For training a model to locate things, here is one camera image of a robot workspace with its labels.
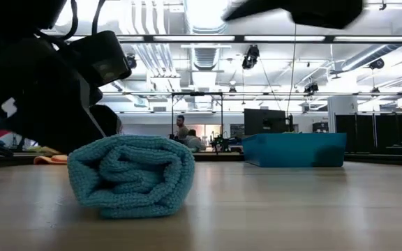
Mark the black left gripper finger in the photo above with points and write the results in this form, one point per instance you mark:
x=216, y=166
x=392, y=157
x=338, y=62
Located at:
x=65, y=132
x=108, y=120

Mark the orange microfiber towel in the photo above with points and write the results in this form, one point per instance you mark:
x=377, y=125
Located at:
x=52, y=159

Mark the turquoise microfiber towel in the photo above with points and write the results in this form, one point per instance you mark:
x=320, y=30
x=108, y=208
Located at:
x=131, y=178

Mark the teal plastic basket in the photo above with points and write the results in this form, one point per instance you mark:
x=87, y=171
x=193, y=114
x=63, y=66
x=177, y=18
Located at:
x=291, y=150

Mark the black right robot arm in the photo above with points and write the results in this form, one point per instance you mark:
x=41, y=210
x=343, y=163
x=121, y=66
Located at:
x=312, y=10

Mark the round black ceiling fixture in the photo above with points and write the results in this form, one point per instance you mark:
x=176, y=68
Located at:
x=131, y=62
x=377, y=63

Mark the person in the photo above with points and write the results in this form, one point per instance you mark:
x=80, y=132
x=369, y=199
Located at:
x=194, y=142
x=181, y=126

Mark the ceiling vent grille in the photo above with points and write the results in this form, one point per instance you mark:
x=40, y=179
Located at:
x=205, y=57

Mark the black background screen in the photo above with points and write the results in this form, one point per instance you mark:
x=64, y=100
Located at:
x=264, y=122

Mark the long ceiling light bar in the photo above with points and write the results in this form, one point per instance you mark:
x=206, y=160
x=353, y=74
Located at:
x=257, y=38

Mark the black ceiling spotlight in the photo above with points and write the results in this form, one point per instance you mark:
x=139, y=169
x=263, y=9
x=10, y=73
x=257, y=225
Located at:
x=311, y=87

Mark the black cabinets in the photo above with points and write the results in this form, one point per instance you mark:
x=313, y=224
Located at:
x=361, y=127

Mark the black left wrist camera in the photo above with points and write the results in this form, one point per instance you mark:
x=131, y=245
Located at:
x=100, y=57

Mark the black frame stand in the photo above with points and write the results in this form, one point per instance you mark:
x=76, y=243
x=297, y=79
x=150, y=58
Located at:
x=197, y=93

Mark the black aluminium table frame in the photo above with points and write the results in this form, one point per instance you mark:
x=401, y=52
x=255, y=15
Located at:
x=222, y=157

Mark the silver ceiling duct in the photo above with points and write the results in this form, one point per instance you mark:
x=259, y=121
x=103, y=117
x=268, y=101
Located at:
x=206, y=14

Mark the black hanging ceiling camera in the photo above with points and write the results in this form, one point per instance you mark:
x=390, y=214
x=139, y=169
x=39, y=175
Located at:
x=251, y=57

